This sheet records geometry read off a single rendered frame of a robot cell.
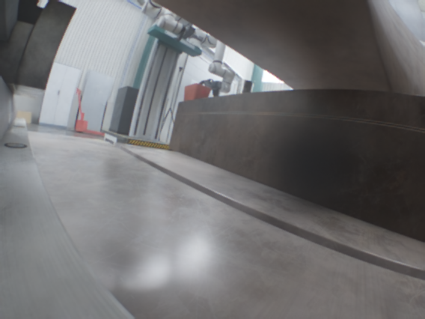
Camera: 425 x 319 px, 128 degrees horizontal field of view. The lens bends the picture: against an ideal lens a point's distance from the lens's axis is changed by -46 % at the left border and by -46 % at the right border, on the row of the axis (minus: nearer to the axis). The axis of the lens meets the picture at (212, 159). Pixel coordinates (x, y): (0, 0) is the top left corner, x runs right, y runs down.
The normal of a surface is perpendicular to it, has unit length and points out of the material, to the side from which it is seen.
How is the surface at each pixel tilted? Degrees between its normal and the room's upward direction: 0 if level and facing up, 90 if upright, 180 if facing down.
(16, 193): 0
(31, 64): 90
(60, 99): 90
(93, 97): 90
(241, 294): 0
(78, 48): 90
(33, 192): 0
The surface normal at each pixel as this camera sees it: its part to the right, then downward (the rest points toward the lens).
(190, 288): 0.21, -0.97
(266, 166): -0.80, -0.13
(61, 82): 0.81, 0.22
